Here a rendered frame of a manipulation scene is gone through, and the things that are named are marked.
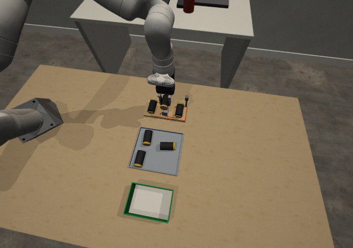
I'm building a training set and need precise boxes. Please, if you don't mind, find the black cylinder with yellow top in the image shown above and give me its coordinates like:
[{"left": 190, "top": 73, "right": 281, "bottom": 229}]
[
  {"left": 134, "top": 150, "right": 146, "bottom": 167},
  {"left": 143, "top": 130, "right": 153, "bottom": 146},
  {"left": 160, "top": 142, "right": 175, "bottom": 150},
  {"left": 160, "top": 94, "right": 169, "bottom": 110},
  {"left": 175, "top": 103, "right": 184, "bottom": 117},
  {"left": 147, "top": 99, "right": 157, "bottom": 112}
]

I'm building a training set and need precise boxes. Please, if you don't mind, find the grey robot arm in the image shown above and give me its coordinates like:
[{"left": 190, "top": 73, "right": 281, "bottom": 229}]
[{"left": 0, "top": 0, "right": 175, "bottom": 146}]

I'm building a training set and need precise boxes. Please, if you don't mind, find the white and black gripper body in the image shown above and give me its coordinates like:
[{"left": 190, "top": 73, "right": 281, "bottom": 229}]
[{"left": 147, "top": 60, "right": 175, "bottom": 95}]

